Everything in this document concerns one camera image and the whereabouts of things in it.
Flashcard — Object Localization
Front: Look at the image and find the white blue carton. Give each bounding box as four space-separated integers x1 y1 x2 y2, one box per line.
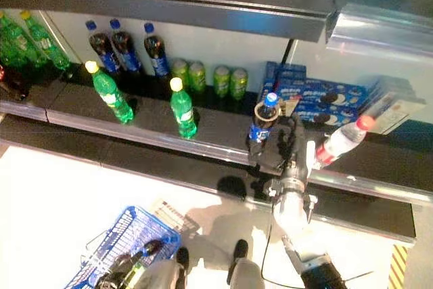
357 74 428 136

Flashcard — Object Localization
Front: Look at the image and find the coca-cola bottle red cap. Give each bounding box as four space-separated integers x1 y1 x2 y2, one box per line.
0 64 30 101

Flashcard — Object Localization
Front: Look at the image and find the clear water bottle red label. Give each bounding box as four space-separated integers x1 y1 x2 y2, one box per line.
313 114 375 169

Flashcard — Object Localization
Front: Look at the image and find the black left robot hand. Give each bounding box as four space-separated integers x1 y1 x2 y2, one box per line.
95 250 147 289

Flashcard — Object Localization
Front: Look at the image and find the yellow black hazard tape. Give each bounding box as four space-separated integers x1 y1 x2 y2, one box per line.
388 244 409 289

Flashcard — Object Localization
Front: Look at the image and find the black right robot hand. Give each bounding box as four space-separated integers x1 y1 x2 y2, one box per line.
246 112 308 177

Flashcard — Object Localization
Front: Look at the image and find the black shelf board clear rail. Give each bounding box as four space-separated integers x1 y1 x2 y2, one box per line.
325 0 433 64
45 77 433 207
0 72 51 124

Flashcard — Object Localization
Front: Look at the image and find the blue plastic shopping basket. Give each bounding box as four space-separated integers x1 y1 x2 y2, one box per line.
63 205 183 289

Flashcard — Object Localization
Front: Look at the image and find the green soda can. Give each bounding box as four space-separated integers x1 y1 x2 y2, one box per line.
212 64 233 98
229 67 250 101
170 58 190 91
187 61 208 94

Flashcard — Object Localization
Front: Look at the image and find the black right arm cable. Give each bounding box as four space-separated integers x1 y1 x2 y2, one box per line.
259 221 307 285

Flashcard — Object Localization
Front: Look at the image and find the silver right robot leg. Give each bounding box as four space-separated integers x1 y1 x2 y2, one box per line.
225 238 267 289

